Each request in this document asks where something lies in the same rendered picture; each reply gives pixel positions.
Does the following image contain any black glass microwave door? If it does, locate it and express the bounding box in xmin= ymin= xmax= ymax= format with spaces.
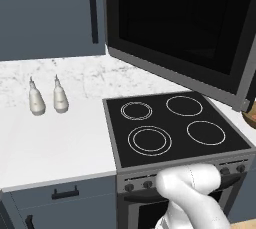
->
xmin=105 ymin=0 xmax=256 ymax=112

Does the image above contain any blue-grey wall cupboard door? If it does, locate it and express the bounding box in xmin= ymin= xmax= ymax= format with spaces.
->
xmin=0 ymin=0 xmax=107 ymax=62

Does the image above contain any black hob stove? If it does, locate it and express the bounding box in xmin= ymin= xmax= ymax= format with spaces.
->
xmin=102 ymin=90 xmax=256 ymax=229

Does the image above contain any blue-grey drawer front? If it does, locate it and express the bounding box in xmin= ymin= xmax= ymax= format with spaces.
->
xmin=9 ymin=175 xmax=118 ymax=211

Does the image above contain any blue-grey base cupboard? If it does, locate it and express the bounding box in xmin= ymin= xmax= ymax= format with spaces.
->
xmin=228 ymin=163 xmax=256 ymax=225

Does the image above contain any brown bowl with waffle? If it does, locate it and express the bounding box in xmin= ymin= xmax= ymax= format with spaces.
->
xmin=241 ymin=100 xmax=256 ymax=130

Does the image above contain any black oven door handle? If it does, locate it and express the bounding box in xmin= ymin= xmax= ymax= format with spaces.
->
xmin=123 ymin=173 xmax=243 ymax=205

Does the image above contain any black base cupboard handle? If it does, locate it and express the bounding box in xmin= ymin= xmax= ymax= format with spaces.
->
xmin=24 ymin=214 xmax=36 ymax=229

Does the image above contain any black oven door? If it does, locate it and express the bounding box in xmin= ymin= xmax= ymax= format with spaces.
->
xmin=117 ymin=182 xmax=238 ymax=229

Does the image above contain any black microwave oven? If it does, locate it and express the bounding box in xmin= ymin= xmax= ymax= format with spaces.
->
xmin=105 ymin=0 xmax=256 ymax=113

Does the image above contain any black cupboard door handle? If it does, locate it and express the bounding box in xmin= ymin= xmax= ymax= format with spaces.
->
xmin=87 ymin=0 xmax=100 ymax=45

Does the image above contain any black drawer handle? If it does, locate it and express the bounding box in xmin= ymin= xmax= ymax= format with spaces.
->
xmin=51 ymin=186 xmax=81 ymax=201

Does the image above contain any white bottle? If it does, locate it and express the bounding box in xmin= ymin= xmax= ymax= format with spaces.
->
xmin=28 ymin=75 xmax=47 ymax=117
xmin=52 ymin=74 xmax=70 ymax=114

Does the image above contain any blue-grey base cupboard door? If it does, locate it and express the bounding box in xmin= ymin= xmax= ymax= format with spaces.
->
xmin=15 ymin=192 xmax=118 ymax=229

